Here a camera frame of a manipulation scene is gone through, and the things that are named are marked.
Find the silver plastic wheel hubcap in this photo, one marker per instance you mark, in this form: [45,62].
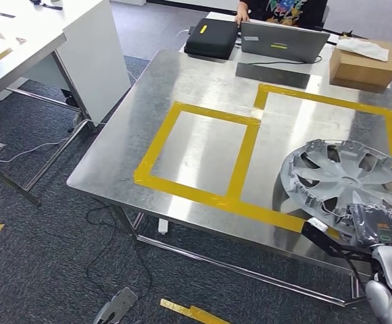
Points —
[337,179]

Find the grey laptop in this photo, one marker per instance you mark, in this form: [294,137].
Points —
[284,42]

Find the black and blue tool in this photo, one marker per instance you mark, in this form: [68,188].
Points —
[47,5]

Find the steel top workbench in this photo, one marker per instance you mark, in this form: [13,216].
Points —
[132,147]

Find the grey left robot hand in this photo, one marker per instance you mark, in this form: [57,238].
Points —
[116,306]

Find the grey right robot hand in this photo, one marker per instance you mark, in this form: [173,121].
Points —
[375,228]

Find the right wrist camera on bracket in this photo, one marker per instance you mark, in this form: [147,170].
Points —
[318,225]

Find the white desk with metal frame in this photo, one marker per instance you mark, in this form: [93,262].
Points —
[91,58]

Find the black zip case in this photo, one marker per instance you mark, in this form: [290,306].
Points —
[211,38]

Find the brown cardboard box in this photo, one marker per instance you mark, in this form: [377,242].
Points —
[362,71]

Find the person's right hand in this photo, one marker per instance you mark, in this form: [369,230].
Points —
[242,15]

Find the white tissue sheet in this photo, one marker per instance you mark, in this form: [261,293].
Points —
[362,47]

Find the person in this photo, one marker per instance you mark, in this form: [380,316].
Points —
[284,11]

